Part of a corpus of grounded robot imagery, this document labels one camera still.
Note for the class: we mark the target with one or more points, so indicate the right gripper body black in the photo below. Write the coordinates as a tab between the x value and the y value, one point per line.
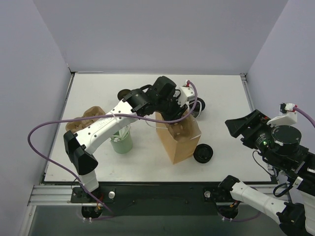
247	131

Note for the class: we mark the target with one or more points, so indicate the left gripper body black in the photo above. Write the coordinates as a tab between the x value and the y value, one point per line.
173	114

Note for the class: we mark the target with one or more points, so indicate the black takeout coffee cup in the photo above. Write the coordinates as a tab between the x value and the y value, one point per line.
121	94

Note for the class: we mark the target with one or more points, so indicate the brown paper takeout bag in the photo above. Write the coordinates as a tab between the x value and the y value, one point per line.
178	151

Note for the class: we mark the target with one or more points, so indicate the black cup lid stack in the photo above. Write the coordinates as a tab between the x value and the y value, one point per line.
203	153

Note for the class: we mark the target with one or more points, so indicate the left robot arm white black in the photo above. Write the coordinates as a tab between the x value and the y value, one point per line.
164	97

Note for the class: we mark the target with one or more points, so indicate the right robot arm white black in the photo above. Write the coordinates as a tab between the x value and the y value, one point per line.
278	143

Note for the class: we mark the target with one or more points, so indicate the white wrapped straw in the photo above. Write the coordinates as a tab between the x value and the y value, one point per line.
123	135

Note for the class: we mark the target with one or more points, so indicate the green straw holder cup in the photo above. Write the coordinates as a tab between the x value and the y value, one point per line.
122	147

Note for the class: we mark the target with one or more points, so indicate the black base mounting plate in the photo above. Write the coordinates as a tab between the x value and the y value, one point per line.
156	199

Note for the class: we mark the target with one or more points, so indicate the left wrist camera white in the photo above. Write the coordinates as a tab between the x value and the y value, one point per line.
184	94

